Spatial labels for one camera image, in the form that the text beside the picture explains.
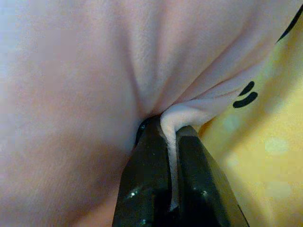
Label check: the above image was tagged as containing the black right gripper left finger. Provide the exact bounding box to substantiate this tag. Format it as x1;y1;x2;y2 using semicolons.
113;115;177;227

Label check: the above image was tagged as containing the yellow cartoon egg blanket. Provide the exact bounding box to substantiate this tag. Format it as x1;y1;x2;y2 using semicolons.
198;4;303;227

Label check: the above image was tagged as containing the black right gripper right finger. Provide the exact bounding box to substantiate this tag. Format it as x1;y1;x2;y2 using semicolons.
170;125;249;227

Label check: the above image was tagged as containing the pink plush pillow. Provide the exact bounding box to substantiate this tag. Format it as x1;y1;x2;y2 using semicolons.
0;0;303;227

